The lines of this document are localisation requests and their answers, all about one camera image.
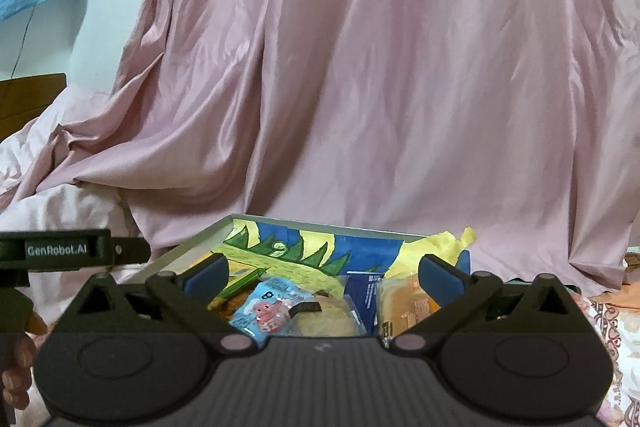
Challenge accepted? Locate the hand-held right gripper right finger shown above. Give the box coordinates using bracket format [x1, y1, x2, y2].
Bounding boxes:
[390, 254, 586, 356]

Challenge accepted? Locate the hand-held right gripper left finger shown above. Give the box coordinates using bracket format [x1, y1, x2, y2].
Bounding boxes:
[60, 253, 258, 356]

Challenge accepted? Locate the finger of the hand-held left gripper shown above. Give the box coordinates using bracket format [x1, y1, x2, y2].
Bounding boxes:
[110, 237, 151, 266]

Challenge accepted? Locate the floral bedsheet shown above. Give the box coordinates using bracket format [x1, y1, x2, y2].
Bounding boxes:
[575, 284, 640, 427]

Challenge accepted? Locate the green yellow snack packet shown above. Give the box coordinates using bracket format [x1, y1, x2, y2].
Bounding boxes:
[220, 268, 261, 301]

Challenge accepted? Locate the yellow crumpled paper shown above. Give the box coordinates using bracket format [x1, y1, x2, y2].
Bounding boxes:
[382, 227, 477, 281]

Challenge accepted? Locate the grey shallow cardboard box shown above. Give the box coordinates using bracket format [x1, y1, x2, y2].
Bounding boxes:
[122, 213, 583, 339]

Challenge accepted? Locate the dark blue long snack packet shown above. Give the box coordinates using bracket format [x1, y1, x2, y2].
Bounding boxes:
[345, 274, 384, 333]

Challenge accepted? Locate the wooden headboard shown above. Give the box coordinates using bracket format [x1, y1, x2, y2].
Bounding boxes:
[0, 73, 67, 139]

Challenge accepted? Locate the pink satin curtain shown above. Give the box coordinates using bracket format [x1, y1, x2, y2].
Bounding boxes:
[0, 0, 640, 299]

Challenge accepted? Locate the light blue cartoon snack packet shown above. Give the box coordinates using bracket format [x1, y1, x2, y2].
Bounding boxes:
[229, 278, 313, 336]

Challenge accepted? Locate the white round cake packet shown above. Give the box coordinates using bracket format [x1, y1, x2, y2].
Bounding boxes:
[290, 297, 369, 338]

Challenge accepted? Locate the thin dark cable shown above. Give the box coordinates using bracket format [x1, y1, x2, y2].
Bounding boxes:
[9, 2, 39, 78]

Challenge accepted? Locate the sliced bread packet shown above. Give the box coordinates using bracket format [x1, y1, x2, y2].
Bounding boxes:
[375, 274, 442, 344]

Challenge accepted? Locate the person's left hand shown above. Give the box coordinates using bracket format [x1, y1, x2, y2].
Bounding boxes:
[0, 309, 49, 411]

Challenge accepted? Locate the pale pink quilt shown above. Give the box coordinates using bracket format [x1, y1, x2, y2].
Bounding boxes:
[0, 87, 147, 284]

